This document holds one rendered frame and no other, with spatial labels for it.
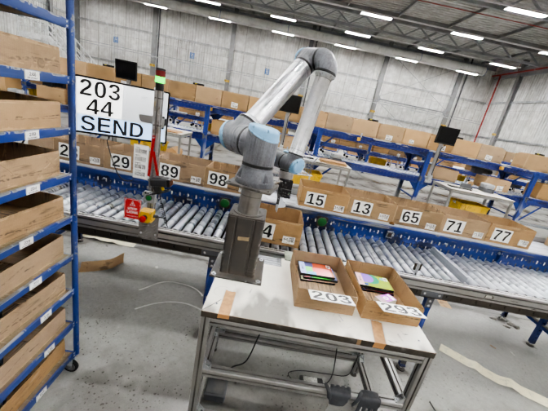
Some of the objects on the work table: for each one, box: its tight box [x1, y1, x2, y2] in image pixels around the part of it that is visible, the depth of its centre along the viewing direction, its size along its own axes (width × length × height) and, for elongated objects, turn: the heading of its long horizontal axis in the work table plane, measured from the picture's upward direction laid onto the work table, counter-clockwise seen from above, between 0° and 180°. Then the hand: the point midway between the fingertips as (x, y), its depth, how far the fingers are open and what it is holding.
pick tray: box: [345, 259, 425, 327], centre depth 154 cm, size 28×38×10 cm
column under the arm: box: [209, 203, 267, 286], centre depth 152 cm, size 26×26×33 cm
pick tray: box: [289, 250, 358, 316], centre depth 153 cm, size 28×38×10 cm
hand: (276, 209), depth 187 cm, fingers open, 5 cm apart
